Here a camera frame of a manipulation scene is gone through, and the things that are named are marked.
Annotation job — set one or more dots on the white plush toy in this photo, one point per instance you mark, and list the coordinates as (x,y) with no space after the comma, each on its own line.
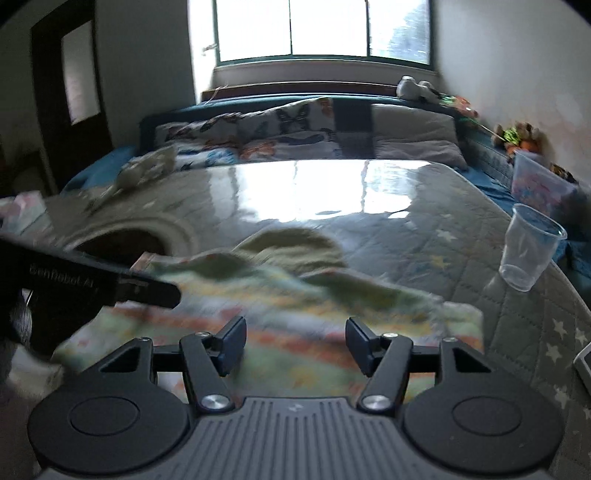
(145,168)

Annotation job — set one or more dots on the black yellow toy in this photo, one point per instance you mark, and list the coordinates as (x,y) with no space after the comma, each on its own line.
(561,173)

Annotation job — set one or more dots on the teal sofa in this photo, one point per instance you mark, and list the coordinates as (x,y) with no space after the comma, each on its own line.
(147,129)

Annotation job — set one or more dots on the colourful printed children's jacket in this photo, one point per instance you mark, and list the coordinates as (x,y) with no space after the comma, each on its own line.
(295,295)

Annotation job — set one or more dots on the orange green plastic toy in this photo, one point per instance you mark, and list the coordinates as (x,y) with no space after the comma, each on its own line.
(459,105)

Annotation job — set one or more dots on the brown wooden rail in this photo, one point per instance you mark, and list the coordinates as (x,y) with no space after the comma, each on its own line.
(300,86)

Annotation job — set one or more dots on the black and white plush dog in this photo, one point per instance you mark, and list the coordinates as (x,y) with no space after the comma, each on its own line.
(415,87)

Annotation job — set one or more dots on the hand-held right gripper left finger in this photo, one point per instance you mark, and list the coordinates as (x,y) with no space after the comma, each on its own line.
(234,344)

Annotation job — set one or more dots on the white pink tissue pack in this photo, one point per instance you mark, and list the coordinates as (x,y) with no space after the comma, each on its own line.
(21,210)

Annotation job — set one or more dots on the brown door with frosted glass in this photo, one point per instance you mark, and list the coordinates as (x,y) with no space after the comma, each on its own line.
(51,92)

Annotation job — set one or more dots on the brown plush toy green vest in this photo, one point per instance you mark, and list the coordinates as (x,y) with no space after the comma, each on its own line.
(519,133)

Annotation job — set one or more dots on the blue grey cushion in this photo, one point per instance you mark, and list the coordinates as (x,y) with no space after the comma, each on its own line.
(353,129)

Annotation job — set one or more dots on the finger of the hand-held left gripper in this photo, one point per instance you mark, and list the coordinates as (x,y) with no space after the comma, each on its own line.
(152,291)

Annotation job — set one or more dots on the orange plush toy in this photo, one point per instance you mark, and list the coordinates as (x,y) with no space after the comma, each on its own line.
(530,145)

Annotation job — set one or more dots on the green framed window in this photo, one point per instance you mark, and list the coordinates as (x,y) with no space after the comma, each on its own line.
(323,27)

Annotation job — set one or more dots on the clear plastic storage box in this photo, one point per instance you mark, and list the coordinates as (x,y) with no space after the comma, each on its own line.
(540,184)

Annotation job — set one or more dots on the grey pillow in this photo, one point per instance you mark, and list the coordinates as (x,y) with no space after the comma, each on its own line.
(415,134)

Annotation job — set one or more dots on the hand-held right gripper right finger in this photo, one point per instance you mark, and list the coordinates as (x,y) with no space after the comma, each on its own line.
(361,344)

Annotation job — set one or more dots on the large butterfly print pillow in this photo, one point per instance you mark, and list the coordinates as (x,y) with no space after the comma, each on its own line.
(291,127)

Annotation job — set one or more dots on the clear plastic cup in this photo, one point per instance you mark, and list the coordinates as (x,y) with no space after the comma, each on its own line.
(526,249)

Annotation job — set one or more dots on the blue patterned bench cushion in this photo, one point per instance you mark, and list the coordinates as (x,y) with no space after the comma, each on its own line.
(489,152)

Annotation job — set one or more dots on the small butterfly print pillow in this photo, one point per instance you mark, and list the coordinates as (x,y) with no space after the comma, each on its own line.
(198,134)

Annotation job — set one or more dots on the grey quilted star table cover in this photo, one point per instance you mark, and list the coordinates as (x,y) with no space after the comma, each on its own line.
(461,258)

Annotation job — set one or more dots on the white flat device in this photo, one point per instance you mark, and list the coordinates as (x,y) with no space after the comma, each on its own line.
(584,367)

